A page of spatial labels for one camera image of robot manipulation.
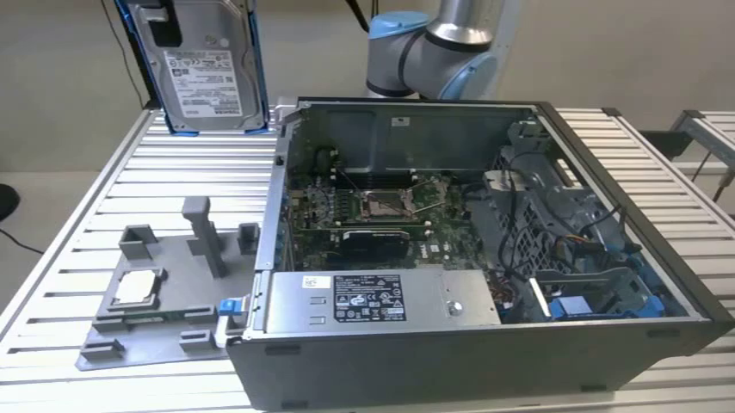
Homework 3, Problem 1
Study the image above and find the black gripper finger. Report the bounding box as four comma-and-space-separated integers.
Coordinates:
143, 0, 185, 47

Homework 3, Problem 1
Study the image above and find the hard disk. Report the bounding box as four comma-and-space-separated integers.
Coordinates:
114, 0, 270, 138

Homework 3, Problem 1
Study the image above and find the blue disk carrier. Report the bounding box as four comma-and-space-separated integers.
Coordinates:
549, 294, 666, 323

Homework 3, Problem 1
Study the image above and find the grey metal disk bay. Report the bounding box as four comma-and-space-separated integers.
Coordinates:
527, 265, 668, 324

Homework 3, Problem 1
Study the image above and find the black round floor object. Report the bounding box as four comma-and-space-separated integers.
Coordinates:
0, 182, 22, 221

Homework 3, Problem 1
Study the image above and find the black RAM slot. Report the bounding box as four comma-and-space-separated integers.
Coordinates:
337, 217, 430, 225
337, 222, 431, 230
343, 176, 419, 185

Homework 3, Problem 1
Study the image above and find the CPU socket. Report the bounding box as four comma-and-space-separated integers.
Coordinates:
359, 188, 415, 220

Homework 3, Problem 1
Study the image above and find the silver CPU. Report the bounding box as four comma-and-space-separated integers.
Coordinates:
114, 273, 161, 305

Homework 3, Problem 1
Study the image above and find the grey parts rack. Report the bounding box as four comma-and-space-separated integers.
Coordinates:
75, 195, 263, 372

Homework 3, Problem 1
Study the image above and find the metal socket cover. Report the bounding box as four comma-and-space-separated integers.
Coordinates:
409, 179, 454, 213

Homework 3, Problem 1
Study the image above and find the black graphics card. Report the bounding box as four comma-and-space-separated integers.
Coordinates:
335, 229, 414, 262

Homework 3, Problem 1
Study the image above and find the blue case release latch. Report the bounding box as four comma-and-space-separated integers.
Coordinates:
215, 296, 250, 348

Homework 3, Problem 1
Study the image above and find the green motherboard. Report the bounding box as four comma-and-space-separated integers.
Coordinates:
286, 171, 501, 272

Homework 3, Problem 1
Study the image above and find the black power supply label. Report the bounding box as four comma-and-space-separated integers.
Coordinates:
334, 274, 407, 324

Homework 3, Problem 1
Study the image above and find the grey power supply unit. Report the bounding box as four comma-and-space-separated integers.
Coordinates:
265, 268, 501, 332

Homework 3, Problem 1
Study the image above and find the grey perforated drive cage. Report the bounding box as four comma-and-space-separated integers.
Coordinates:
467, 144, 582, 276

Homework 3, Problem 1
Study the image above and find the grey open PC case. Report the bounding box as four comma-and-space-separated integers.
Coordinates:
227, 96, 726, 410

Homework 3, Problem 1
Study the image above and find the metal slat side table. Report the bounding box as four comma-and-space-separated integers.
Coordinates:
669, 109, 735, 173

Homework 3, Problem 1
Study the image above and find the thin black wall cable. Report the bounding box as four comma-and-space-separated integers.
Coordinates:
101, 0, 145, 108

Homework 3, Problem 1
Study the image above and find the black hanging cable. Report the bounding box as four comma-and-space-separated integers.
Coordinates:
343, 0, 382, 32

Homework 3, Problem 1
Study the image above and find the wire locking lever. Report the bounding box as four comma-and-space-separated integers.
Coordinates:
337, 167, 363, 194

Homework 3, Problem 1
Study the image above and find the black floor cable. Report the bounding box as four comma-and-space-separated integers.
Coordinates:
0, 226, 46, 256

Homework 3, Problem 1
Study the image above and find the coloured disk power wire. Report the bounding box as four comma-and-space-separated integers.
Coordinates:
550, 231, 608, 262

